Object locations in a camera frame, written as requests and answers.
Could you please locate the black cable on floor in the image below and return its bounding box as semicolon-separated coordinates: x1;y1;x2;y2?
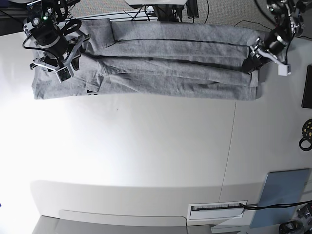
234;19;275;32

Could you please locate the black tablet at edge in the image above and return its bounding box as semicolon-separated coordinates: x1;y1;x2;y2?
301;64;312;109

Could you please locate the black cable on table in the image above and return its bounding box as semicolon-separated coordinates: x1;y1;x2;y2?
190;201;312;212

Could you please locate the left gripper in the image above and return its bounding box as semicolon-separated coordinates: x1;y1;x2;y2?
241;34;290;73

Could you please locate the grey T-shirt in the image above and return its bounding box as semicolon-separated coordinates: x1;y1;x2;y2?
32;19;262;100

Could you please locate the blue-grey flat board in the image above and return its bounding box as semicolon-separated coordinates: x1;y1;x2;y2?
250;168;311;229

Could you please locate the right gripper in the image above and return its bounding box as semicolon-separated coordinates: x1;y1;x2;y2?
29;32;90;73

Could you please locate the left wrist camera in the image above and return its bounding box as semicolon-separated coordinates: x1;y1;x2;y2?
278;63;291;76

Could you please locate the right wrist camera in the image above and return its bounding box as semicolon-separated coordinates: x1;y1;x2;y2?
56;66;74;83

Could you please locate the black and yellow round tool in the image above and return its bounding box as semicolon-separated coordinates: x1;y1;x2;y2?
299;119;312;152

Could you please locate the black device bottom right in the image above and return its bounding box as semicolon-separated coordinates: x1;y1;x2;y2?
279;220;303;234

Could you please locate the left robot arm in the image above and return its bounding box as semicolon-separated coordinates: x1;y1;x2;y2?
242;0;306;76

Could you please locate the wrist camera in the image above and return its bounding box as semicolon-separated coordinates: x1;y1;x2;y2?
56;66;74;83
278;63;291;76

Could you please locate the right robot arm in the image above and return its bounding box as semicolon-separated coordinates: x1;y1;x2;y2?
22;0;90;82

